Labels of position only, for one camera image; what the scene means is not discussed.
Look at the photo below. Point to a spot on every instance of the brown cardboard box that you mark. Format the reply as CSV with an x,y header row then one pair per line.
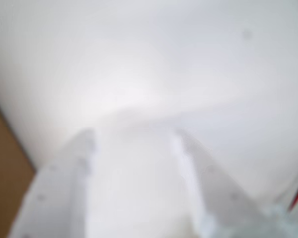
x,y
5,173

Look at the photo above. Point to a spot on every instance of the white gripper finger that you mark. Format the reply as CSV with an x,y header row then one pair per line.
x,y
57,193
226,205

